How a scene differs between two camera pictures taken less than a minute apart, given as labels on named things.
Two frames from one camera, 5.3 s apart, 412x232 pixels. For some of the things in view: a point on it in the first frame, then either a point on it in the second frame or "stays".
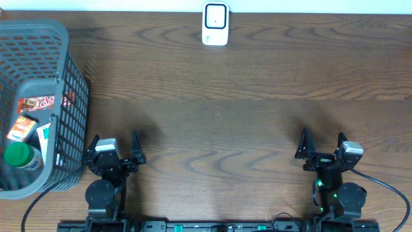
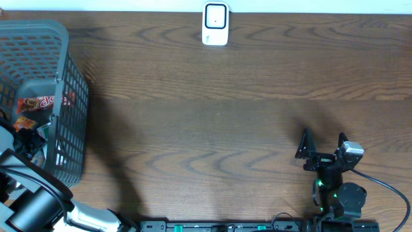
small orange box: [22, 128] stays
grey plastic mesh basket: [35, 62] stays
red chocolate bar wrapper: [38, 102] stays
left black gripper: [138, 159] → [29, 140]
